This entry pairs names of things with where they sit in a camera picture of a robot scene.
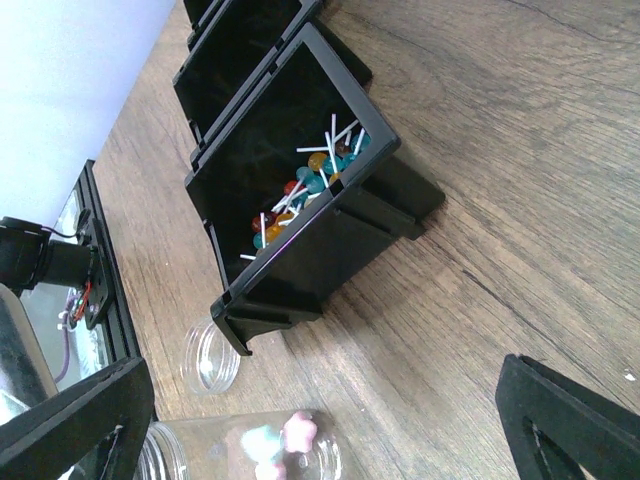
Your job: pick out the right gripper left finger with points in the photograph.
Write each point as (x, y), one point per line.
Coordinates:
(94, 429)

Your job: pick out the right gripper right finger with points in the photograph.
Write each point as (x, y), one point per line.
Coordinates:
(559, 429)

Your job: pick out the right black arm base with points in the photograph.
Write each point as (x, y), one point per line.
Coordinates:
(92, 262)

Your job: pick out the star candies in jar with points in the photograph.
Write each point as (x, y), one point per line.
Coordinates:
(267, 446)

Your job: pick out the black bin star candies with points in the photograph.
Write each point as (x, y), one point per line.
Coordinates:
(200, 13)

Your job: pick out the clear jar lid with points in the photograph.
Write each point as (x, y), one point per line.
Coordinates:
(209, 363)

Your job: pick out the clear glass jar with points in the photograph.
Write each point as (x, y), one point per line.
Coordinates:
(210, 448)

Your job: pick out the black bin round lollipops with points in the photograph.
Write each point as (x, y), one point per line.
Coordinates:
(300, 191)

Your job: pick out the black bin swirl lollipops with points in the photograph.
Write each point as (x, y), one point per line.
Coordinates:
(234, 52)

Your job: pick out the black aluminium frame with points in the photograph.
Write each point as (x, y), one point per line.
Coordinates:
(85, 352)

